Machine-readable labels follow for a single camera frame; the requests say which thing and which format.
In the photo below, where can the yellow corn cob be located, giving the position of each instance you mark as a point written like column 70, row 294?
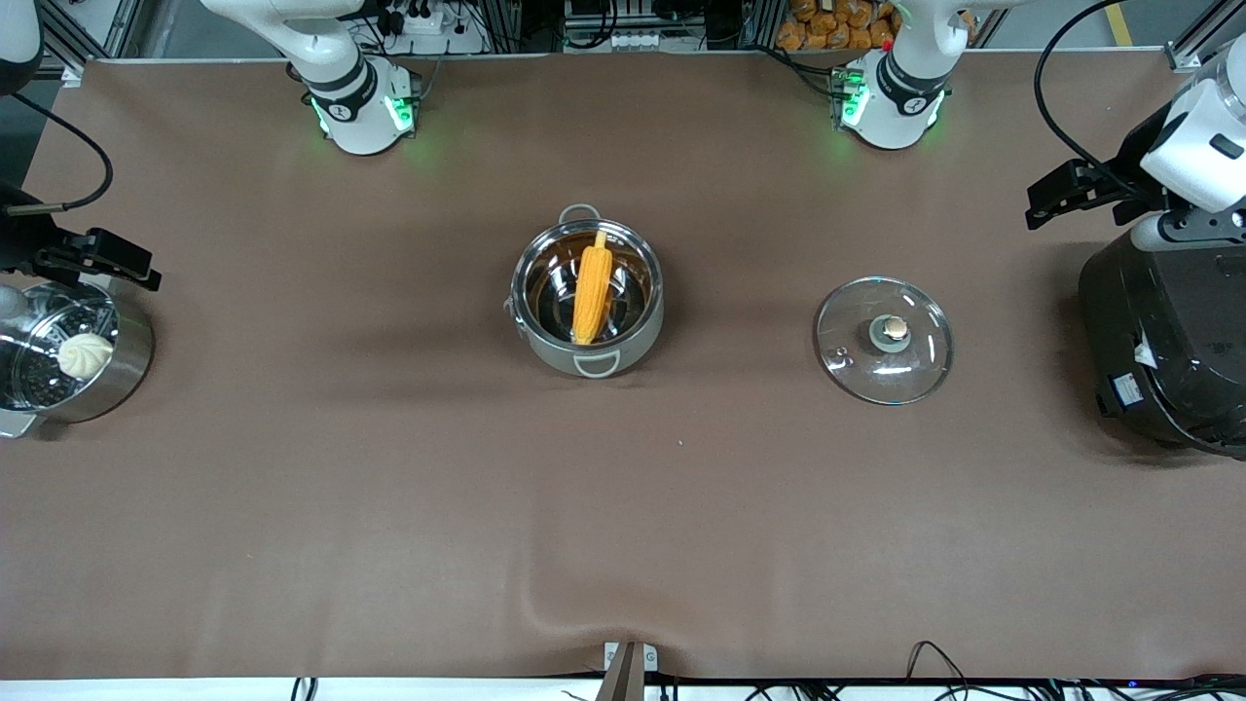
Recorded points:
column 592, row 292

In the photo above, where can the steel steamer pot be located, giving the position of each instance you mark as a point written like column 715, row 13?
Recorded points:
column 131, row 360

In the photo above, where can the black rice cooker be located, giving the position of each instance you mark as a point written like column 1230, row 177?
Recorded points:
column 1168, row 331

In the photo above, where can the white power strip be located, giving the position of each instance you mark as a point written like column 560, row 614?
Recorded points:
column 443, row 41
column 652, row 42

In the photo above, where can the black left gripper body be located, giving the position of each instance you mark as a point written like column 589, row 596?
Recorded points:
column 1132, row 156

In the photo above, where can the metal table clamp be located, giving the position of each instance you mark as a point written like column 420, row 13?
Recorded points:
column 631, row 667

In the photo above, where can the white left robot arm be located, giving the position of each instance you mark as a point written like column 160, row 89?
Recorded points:
column 1197, row 127

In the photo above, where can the white steamed bun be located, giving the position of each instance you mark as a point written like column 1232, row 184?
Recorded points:
column 86, row 355

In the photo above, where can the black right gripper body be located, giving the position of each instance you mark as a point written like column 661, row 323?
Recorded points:
column 21, row 239

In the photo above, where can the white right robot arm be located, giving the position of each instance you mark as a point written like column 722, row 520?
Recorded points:
column 341, row 97

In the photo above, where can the glass pot lid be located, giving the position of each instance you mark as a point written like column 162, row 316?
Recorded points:
column 876, row 380

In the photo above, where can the aluminium frame rail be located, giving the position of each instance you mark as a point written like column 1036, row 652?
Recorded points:
column 73, row 44
column 1190, row 51

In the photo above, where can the bag of orange snacks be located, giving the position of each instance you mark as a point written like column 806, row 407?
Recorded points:
column 827, row 24

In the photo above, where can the brown table mat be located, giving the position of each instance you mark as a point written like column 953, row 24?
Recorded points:
column 389, row 506

